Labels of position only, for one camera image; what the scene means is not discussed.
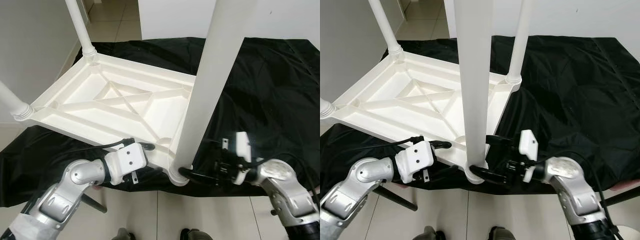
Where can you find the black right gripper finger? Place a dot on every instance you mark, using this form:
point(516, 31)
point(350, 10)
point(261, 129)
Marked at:
point(500, 140)
point(197, 175)
point(487, 174)
point(215, 144)

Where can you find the grey robot left foot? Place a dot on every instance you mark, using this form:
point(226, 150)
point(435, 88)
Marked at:
point(122, 235)
point(430, 234)

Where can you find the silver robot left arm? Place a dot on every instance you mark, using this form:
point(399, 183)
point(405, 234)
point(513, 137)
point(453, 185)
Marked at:
point(75, 175)
point(370, 172)

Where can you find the white plastic children table top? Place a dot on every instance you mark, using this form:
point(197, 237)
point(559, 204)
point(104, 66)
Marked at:
point(380, 95)
point(75, 100)

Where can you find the white tapered plastic table leg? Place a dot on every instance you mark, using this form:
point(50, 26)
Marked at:
point(210, 75)
point(10, 100)
point(325, 107)
point(520, 40)
point(475, 75)
point(80, 25)
point(385, 25)

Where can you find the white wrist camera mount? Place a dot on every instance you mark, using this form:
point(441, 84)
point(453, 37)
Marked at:
point(243, 145)
point(527, 142)
point(127, 160)
point(415, 160)

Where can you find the black cloth table cover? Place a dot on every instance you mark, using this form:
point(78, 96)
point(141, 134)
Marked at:
point(270, 100)
point(575, 100)

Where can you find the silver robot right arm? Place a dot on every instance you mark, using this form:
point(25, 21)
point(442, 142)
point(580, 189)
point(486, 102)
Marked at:
point(570, 180)
point(280, 185)

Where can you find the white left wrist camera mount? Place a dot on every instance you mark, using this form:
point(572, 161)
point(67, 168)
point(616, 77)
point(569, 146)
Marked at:
point(127, 160)
point(415, 160)

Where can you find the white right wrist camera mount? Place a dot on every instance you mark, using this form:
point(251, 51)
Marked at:
point(527, 142)
point(243, 145)

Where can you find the dark robot right foot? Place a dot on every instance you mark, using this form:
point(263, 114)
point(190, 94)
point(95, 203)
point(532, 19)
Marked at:
point(502, 234)
point(195, 235)

